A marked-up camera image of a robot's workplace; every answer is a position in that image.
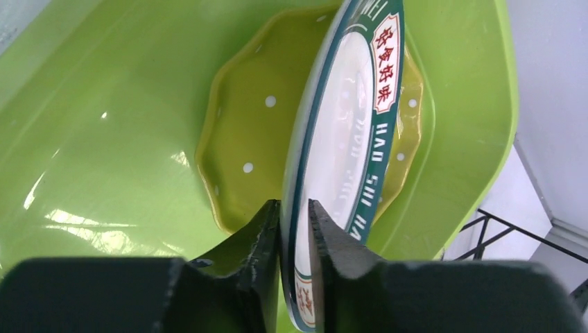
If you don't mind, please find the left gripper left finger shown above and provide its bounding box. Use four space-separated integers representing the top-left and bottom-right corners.
1 200 280 332

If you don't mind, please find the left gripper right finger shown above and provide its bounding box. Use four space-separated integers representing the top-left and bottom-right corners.
308 200 587 332

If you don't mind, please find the white plate teal rim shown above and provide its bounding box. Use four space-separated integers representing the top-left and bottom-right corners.
281 1 404 332

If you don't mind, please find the green dotted plate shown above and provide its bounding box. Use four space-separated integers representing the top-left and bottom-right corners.
196 4 424 232

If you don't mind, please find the lime green plastic basin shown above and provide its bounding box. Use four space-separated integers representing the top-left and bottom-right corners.
1 1 517 273

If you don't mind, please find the black wire rack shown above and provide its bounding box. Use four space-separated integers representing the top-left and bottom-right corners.
443 209 588 305

